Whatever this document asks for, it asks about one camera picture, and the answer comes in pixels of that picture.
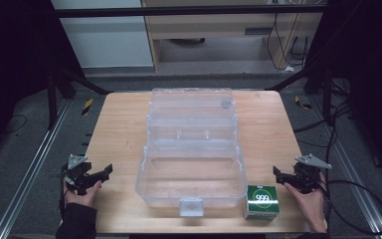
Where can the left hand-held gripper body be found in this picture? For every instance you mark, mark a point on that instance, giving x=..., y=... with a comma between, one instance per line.
x=77, y=172

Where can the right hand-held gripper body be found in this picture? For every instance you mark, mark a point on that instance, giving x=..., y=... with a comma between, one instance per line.
x=306, y=177

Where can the person's left hand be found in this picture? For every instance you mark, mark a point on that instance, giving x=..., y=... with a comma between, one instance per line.
x=85, y=198

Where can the person's right hand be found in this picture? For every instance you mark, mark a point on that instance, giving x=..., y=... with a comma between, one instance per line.
x=310, y=205

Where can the green and white carton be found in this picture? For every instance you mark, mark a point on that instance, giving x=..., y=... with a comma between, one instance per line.
x=262, y=202

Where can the yellow black floor tape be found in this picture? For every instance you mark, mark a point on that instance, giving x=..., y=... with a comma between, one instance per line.
x=302, y=103
x=87, y=106

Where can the clear plastic storage box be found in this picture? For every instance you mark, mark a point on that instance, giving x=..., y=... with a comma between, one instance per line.
x=192, y=172

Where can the black metal stand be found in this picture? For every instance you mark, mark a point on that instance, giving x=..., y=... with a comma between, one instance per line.
x=318, y=83
x=59, y=86

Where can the white cabinet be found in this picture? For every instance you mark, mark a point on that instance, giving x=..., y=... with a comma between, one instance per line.
x=102, y=36

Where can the light wooden desk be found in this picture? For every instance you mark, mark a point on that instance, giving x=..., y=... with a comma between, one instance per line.
x=219, y=30

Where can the black metal crossbar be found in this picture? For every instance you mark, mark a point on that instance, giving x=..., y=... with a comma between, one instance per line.
x=185, y=11

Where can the aluminium floor rail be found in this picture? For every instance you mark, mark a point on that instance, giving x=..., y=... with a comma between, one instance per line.
x=351, y=169
x=30, y=169

